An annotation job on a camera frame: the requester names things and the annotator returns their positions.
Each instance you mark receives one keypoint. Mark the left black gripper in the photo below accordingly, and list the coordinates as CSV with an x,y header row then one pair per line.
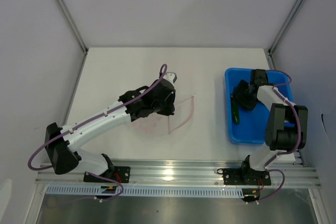
x,y
169,110

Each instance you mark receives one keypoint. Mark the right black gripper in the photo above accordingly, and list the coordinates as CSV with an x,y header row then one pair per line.
x,y
241,86

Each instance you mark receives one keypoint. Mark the clear zip top bag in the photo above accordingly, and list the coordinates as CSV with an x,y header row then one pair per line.
x,y
156,125

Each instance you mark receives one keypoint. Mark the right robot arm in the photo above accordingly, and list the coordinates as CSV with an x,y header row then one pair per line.
x,y
286,130

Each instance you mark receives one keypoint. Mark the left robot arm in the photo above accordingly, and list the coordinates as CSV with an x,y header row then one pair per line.
x,y
66,153

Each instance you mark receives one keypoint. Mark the blue plastic tray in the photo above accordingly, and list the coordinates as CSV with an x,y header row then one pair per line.
x,y
252,126

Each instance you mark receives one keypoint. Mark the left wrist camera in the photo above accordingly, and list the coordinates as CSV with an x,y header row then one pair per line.
x,y
171,77

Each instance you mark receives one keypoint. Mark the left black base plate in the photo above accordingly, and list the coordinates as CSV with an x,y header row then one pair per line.
x,y
121,174

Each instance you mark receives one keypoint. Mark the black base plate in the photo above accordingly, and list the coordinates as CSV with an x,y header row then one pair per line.
x,y
121,174
240,176

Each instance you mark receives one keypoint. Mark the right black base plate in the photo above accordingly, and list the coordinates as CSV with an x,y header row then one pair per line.
x,y
240,176

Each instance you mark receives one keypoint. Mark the aluminium mounting rail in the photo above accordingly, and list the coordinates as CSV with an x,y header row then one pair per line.
x,y
203,173

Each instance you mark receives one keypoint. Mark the slotted cable duct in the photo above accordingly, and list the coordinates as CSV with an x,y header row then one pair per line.
x,y
148,191

